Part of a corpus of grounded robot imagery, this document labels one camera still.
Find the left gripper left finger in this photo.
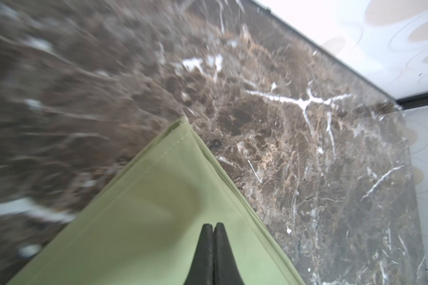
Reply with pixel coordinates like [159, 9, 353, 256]
[184, 224, 214, 285]

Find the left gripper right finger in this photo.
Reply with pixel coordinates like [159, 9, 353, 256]
[214, 223, 244, 285]

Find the olive green skirt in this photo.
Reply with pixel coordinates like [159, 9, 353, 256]
[10, 118, 303, 285]

